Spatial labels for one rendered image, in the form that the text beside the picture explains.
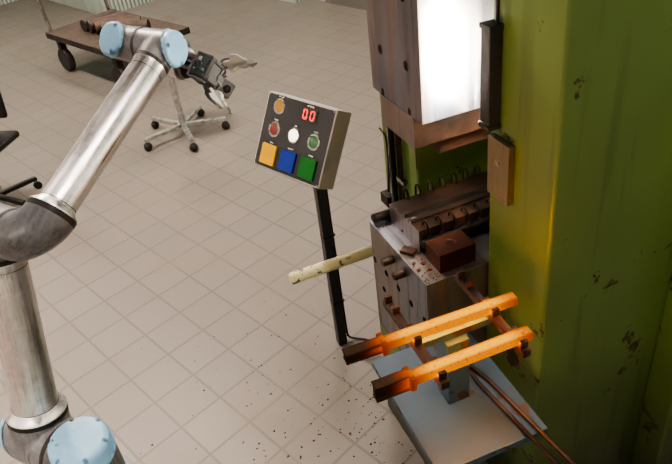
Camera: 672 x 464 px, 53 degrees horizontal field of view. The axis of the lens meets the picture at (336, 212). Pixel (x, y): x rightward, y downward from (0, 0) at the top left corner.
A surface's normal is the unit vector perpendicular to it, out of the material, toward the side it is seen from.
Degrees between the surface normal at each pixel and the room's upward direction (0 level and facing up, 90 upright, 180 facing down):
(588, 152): 90
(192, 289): 0
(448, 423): 0
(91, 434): 5
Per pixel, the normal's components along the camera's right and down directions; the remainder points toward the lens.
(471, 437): -0.11, -0.83
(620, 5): 0.39, 0.48
